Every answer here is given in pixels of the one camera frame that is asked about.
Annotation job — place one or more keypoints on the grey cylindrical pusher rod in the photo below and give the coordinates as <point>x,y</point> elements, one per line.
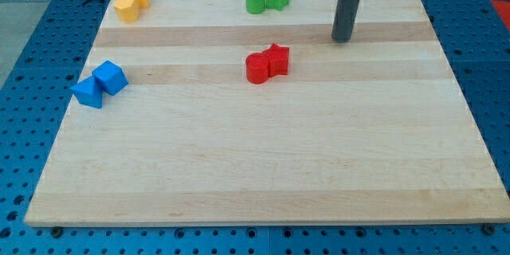
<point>344,20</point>

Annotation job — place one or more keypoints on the blue triangle block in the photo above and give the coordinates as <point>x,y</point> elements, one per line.
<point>88,92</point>

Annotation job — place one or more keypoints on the red cylinder block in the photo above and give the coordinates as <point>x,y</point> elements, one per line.
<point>257,68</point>

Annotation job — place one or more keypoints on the red star block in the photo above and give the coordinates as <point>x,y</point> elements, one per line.
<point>278,59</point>

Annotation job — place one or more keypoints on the yellow hexagon block front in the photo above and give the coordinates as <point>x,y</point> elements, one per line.
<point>127,11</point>

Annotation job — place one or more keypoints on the blue cube block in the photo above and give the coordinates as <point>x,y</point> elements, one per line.
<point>110,77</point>

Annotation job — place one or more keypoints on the green cylinder block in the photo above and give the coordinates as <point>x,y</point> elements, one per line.
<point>255,6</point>

